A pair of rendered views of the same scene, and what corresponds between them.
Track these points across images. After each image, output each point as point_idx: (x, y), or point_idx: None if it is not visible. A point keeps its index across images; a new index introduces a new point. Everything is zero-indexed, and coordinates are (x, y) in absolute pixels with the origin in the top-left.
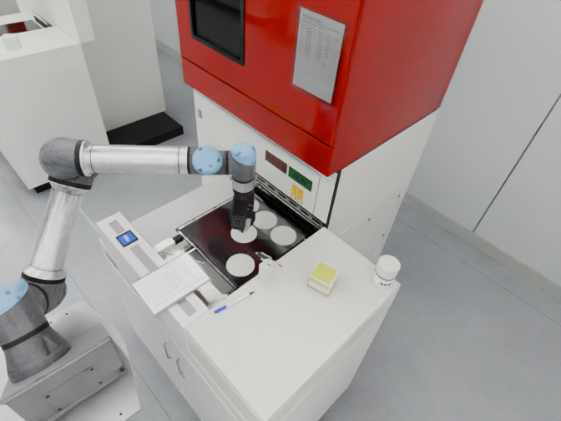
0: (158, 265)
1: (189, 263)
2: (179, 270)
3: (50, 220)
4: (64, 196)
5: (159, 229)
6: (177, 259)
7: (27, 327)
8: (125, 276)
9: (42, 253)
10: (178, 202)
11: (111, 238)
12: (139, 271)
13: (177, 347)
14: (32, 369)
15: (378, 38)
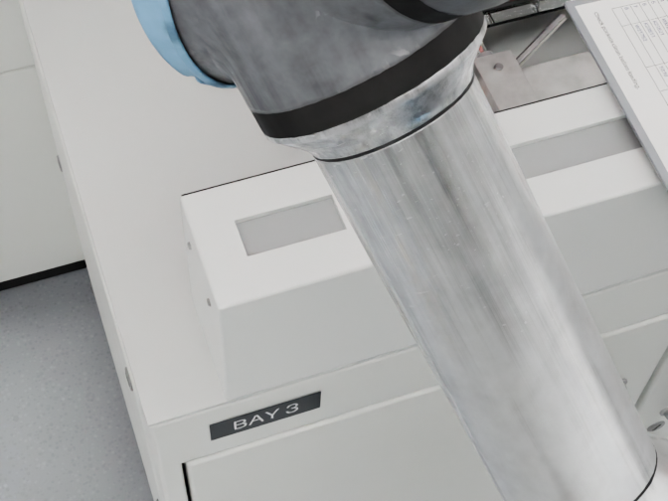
0: (598, 116)
1: (636, 11)
2: (663, 46)
3: (533, 260)
4: (482, 102)
5: (211, 166)
6: (600, 41)
7: None
8: (406, 364)
9: (613, 417)
10: (71, 64)
11: (362, 256)
12: (611, 183)
13: None
14: None
15: None
